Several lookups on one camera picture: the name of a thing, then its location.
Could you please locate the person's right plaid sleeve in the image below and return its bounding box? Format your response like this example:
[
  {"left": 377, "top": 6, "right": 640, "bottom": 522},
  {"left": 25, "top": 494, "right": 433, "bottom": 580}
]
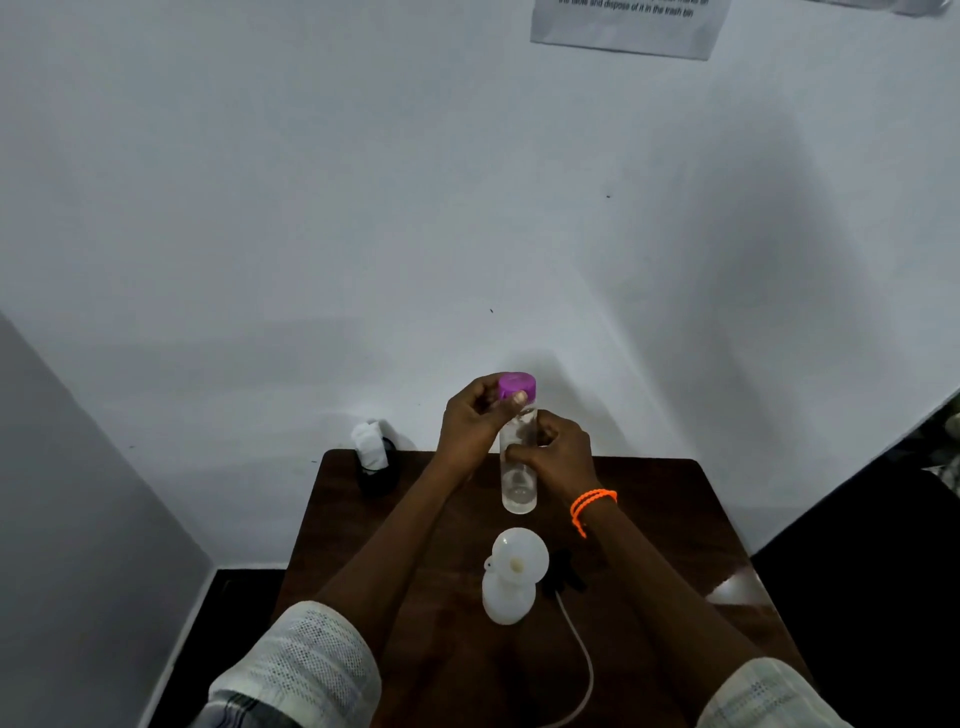
[{"left": 695, "top": 657, "right": 856, "bottom": 728}]

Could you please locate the person's left hand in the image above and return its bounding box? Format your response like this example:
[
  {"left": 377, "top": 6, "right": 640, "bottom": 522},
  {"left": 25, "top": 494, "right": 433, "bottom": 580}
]
[{"left": 436, "top": 373, "right": 531, "bottom": 481}]

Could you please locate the white baseboard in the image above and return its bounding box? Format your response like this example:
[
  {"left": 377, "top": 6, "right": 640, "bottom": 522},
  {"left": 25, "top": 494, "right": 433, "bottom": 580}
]
[{"left": 138, "top": 566, "right": 219, "bottom": 728}]

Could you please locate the dark wooden table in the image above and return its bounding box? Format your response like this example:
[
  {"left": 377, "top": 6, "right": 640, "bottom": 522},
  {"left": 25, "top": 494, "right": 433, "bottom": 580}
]
[{"left": 271, "top": 449, "right": 815, "bottom": 728}]

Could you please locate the person's left forearm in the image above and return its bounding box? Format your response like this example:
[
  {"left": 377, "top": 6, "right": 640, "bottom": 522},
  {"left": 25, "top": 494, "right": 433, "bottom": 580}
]
[{"left": 311, "top": 458, "right": 470, "bottom": 661}]

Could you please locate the black spray head with tube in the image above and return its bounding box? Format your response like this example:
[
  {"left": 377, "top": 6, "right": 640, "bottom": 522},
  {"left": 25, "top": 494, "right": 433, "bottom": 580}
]
[{"left": 539, "top": 551, "right": 595, "bottom": 728}]

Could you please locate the person's right hand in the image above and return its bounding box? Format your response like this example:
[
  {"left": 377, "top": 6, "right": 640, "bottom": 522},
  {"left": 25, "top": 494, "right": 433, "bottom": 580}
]
[{"left": 506, "top": 410, "right": 601, "bottom": 513}]

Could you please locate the white paper sheet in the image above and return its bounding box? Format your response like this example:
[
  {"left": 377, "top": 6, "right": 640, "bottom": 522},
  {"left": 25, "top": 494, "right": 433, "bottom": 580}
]
[{"left": 530, "top": 0, "right": 733, "bottom": 61}]

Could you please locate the person's left plaid sleeve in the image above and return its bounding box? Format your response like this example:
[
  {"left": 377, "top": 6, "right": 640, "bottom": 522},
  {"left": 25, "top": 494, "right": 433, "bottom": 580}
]
[{"left": 191, "top": 600, "right": 382, "bottom": 728}]

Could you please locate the white folded tissue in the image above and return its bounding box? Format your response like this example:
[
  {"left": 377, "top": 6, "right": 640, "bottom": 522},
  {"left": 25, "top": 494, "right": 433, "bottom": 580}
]
[{"left": 350, "top": 420, "right": 391, "bottom": 472}]

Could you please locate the person's right forearm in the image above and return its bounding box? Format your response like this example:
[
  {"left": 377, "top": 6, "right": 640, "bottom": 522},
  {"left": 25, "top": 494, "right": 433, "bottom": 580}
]
[{"left": 581, "top": 503, "right": 766, "bottom": 710}]

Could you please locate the person's plaid sleeve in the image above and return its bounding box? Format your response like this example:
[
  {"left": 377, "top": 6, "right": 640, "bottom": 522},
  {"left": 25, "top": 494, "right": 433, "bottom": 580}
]
[
  {"left": 191, "top": 600, "right": 382, "bottom": 728},
  {"left": 695, "top": 657, "right": 856, "bottom": 728}
]

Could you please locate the clear bottle with purple cap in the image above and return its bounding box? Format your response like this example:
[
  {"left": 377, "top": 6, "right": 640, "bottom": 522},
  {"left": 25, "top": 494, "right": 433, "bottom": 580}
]
[{"left": 499, "top": 398, "right": 540, "bottom": 516}]

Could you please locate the orange bead bracelet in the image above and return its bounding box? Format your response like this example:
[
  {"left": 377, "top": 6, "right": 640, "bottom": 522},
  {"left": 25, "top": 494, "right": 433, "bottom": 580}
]
[{"left": 569, "top": 488, "right": 619, "bottom": 539}]

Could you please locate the white plastic funnel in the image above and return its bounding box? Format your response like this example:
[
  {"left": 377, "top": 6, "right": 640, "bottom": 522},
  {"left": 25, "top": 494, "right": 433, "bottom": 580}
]
[{"left": 483, "top": 527, "right": 550, "bottom": 585}]

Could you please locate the black round holder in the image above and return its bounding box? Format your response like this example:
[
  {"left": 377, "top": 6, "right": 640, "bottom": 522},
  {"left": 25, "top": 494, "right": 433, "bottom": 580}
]
[{"left": 356, "top": 438, "right": 400, "bottom": 496}]

